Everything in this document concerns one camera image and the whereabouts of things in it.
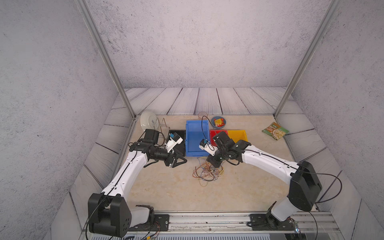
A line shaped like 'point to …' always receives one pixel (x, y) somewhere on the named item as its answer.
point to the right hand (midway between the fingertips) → (209, 158)
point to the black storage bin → (181, 147)
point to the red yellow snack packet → (219, 122)
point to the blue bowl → (212, 121)
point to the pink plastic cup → (201, 114)
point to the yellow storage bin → (238, 135)
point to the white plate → (148, 120)
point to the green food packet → (275, 131)
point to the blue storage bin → (194, 135)
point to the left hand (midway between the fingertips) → (184, 158)
